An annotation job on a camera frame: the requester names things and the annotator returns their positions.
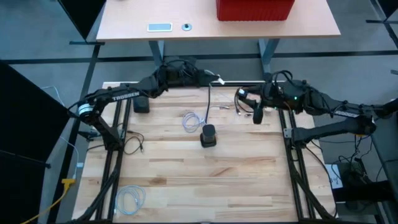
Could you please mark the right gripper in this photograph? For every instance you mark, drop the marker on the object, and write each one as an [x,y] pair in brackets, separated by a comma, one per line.
[286,96]

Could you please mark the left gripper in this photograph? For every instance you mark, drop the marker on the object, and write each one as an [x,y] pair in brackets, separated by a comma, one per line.
[202,78]

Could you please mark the black power bank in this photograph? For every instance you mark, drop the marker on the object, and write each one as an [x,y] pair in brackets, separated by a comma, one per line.
[141,105]

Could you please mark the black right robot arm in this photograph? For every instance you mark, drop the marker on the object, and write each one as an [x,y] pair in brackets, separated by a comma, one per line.
[335,129]

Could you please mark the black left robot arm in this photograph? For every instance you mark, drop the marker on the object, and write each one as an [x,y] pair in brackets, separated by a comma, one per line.
[124,95]

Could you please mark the black charger block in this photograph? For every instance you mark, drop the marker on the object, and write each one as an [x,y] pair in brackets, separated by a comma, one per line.
[208,137]
[258,115]

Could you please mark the round desk grommet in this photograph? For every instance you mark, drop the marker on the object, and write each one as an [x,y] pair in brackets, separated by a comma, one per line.
[186,27]

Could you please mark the beige desk top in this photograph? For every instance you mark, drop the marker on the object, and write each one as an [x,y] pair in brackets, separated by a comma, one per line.
[202,12]

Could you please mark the white phone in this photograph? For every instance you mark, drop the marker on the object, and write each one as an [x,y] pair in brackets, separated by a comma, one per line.
[159,27]

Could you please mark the red ribbed box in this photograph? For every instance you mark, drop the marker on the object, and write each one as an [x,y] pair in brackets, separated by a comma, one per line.
[255,9]

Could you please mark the yellow connector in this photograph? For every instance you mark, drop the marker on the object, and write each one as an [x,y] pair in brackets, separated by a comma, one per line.
[359,135]

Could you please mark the white paper sheet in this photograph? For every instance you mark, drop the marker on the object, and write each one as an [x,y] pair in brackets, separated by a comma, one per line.
[335,180]

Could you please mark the black cylinder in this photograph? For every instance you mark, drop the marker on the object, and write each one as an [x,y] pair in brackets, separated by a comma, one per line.
[390,105]

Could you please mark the black equipment box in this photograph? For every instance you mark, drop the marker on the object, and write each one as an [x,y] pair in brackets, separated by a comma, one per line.
[360,186]

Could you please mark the grey side table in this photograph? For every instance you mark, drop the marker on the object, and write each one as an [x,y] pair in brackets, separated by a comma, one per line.
[385,155]

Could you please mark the small black partition panel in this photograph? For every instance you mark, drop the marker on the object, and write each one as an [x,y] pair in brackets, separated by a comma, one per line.
[84,12]

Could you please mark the black metal stand foot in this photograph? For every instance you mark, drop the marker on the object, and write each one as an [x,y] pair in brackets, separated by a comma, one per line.
[385,12]

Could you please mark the large black partition panel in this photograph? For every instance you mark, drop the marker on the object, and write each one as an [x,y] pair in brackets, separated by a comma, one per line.
[18,140]

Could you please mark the black aluminium table frame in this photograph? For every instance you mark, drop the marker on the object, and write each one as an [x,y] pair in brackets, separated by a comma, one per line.
[245,84]

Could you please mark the silver metal bracket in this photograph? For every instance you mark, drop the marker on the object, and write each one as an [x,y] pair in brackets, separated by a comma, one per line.
[287,132]

